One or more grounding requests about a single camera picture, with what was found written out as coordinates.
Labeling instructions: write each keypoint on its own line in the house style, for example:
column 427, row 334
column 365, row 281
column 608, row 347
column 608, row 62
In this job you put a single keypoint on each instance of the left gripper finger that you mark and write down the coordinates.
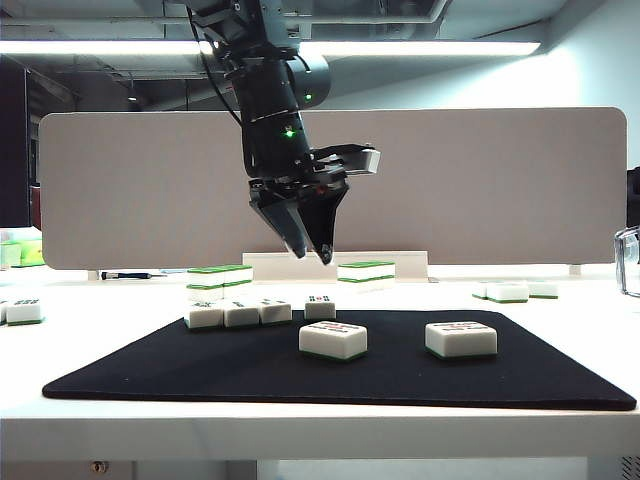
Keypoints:
column 285, row 225
column 322, row 225

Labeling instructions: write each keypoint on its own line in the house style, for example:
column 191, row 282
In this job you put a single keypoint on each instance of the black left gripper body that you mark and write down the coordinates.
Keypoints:
column 275, row 155

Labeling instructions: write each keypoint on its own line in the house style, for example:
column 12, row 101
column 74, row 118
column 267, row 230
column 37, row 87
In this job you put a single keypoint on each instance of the five bamboo mahjong tile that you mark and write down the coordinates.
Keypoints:
column 320, row 310

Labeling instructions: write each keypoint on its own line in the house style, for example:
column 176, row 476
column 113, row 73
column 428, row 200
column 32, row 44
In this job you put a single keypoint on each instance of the white green-backed mahjong tile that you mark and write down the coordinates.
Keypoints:
column 545, row 289
column 460, row 342
column 25, row 313
column 3, row 312
column 362, row 286
column 210, row 276
column 275, row 313
column 200, row 293
column 507, row 293
column 332, row 342
column 480, row 289
column 362, row 273

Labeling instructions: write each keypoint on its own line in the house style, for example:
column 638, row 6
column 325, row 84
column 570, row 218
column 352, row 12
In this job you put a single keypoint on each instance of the two bamboo mahjong tile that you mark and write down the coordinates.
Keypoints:
column 241, row 316

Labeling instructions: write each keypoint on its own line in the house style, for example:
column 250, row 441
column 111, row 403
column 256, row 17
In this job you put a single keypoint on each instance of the bird print mahjong tile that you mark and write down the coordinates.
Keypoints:
column 202, row 318

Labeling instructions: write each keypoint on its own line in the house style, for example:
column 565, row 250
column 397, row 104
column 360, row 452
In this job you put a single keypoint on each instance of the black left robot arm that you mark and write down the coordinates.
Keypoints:
column 265, row 85

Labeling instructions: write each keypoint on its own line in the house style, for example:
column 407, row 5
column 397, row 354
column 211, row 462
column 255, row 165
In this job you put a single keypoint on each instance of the pale blue thin object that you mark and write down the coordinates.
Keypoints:
column 175, row 271

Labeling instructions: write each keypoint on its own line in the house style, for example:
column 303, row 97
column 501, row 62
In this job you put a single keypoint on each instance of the small pendant ceiling lamp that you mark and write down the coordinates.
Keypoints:
column 132, row 98

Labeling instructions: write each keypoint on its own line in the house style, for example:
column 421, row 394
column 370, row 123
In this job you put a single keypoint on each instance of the beige fabric desk divider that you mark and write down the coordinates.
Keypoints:
column 125, row 190

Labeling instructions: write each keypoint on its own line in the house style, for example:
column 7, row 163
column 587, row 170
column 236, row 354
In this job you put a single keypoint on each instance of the black fabric desk mat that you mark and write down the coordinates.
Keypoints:
column 200, row 365

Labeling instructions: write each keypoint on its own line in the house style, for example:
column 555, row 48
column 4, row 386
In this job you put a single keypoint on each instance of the green yellow box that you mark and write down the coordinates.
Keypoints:
column 32, row 254

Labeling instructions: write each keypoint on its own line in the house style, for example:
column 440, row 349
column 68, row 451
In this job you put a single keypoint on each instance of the pale green white box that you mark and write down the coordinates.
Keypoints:
column 10, row 254

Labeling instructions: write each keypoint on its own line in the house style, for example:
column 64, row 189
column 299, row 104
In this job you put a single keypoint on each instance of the metal bolt under table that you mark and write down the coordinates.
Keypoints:
column 99, row 467

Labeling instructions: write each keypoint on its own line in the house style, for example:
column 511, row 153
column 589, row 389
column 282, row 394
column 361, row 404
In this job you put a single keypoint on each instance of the clear plastic container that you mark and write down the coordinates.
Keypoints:
column 625, row 265

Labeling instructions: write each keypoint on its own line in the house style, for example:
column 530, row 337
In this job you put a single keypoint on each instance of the black background equipment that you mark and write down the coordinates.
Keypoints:
column 634, row 200

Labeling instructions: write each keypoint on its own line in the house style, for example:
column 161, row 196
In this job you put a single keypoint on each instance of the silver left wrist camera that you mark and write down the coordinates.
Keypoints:
column 367, row 161

